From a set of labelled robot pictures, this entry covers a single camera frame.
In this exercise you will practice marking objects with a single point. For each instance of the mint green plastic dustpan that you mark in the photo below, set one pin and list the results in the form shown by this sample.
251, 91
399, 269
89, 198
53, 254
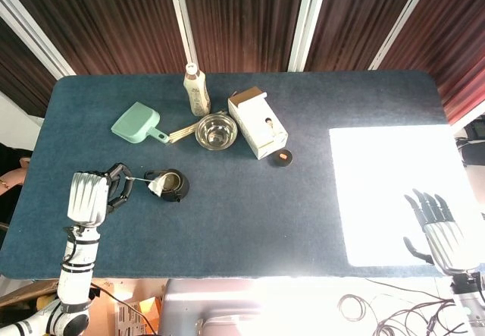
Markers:
136, 121

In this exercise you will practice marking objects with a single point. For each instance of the blue felt table cover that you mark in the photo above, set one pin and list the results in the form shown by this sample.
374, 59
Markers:
246, 218

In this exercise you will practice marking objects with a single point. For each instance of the brown pleated curtain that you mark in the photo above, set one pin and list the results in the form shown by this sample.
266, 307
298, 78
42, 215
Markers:
113, 17

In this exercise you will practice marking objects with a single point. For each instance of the black teapot lid orange knob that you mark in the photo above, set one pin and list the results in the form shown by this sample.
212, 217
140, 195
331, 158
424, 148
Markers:
276, 161

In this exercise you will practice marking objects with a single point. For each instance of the white cardboard carton box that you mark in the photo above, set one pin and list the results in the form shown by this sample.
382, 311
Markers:
257, 123

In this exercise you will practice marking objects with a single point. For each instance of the glass bowl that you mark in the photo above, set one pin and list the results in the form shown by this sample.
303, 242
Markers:
216, 133

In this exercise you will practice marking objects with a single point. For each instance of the black cast iron teapot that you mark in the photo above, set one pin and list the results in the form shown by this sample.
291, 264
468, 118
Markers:
182, 192

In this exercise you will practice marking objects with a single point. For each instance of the beige drink bottle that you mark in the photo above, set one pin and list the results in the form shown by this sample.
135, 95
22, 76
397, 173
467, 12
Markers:
197, 93

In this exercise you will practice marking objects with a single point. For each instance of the white frame post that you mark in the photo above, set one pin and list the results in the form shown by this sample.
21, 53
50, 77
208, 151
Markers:
38, 36
308, 17
182, 17
401, 21

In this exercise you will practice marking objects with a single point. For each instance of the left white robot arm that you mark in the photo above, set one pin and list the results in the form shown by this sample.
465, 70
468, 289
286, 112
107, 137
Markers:
76, 283

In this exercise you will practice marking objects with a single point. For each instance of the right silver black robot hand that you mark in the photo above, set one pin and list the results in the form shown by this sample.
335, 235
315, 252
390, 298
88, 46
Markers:
445, 241

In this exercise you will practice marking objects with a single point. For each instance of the black equipment box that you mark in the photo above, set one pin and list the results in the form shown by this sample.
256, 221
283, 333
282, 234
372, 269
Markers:
475, 135

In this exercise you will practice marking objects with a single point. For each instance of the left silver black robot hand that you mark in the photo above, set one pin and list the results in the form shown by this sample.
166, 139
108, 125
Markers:
85, 197

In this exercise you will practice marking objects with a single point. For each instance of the brown cardboard box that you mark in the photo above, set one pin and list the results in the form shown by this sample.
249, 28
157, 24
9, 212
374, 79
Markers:
113, 309

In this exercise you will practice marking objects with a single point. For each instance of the person bare forearm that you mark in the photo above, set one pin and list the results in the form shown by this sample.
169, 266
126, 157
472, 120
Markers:
11, 178

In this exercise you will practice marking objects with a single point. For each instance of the light wooden chopstick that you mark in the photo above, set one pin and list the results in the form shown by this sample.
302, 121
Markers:
183, 134
182, 128

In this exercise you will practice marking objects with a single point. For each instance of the grey robot torso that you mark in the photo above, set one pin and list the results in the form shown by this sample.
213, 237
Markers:
189, 305

